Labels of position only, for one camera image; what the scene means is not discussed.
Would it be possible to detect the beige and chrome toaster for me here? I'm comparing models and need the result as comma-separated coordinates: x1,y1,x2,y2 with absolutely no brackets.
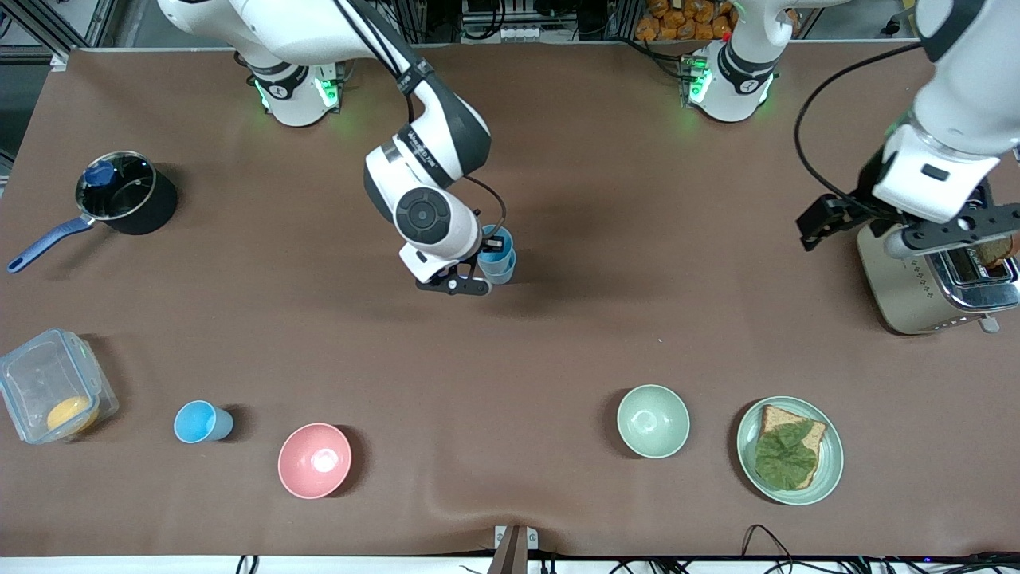
856,215,1020,336

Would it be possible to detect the toast slice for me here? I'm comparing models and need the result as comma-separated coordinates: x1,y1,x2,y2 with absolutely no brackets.
972,236,1018,269

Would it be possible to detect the brown bread slice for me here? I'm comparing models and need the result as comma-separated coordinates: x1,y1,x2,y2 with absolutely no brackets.
757,404,828,490

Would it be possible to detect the white socket strip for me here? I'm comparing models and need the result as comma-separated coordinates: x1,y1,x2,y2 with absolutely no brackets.
500,22,556,44

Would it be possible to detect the pink bowl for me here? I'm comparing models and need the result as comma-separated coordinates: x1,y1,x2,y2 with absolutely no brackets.
277,423,353,501

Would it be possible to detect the green lettuce leaf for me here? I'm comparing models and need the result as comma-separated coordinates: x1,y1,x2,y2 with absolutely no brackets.
754,420,819,487

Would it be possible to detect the green bowl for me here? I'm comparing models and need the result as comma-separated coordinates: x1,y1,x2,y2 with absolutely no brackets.
616,384,692,460

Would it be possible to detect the orange snack bag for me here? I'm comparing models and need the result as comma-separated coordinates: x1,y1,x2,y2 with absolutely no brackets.
634,0,736,42

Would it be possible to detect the green plate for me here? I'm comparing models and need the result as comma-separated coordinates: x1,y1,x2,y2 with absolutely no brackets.
736,395,845,507

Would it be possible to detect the glass lid with blue knob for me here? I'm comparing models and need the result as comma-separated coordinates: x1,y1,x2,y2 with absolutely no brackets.
76,151,157,223

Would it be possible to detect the orange food piece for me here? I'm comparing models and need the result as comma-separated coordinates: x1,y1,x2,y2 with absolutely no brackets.
45,395,101,436

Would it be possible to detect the clear plastic food container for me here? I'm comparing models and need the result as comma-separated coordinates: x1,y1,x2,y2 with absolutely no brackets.
0,328,120,446

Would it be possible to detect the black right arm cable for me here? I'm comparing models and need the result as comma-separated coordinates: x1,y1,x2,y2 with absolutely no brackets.
333,0,508,244

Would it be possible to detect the black pot with blue handle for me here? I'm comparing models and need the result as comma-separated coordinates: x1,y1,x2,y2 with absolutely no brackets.
6,150,179,275

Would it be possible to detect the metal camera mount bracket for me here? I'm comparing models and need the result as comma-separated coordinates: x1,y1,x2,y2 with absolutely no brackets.
487,524,539,574

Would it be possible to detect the black floor cable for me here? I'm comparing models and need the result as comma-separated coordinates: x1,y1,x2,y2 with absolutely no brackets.
741,523,806,560

